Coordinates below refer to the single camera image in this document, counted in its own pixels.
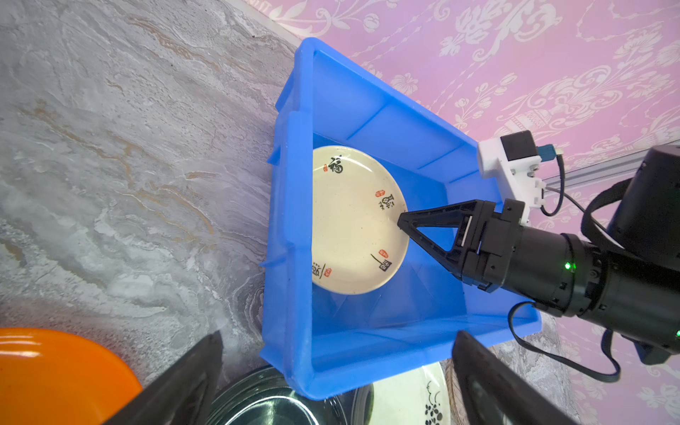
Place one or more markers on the cream plate with flowers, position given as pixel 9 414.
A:
pixel 419 396

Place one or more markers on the blue plastic bin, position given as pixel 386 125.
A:
pixel 324 343

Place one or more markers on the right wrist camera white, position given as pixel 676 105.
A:
pixel 513 160

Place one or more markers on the right aluminium corner post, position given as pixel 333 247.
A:
pixel 601 166

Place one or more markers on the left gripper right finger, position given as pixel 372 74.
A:
pixel 493 394

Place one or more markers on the cream plate with characters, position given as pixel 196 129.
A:
pixel 357 246

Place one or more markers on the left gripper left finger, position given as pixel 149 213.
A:
pixel 181 395

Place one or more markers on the black round plate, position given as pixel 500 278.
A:
pixel 264 397

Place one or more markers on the orange plate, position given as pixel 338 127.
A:
pixel 51 377

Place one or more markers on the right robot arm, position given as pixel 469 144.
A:
pixel 621 272

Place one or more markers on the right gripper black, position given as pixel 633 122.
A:
pixel 480 253

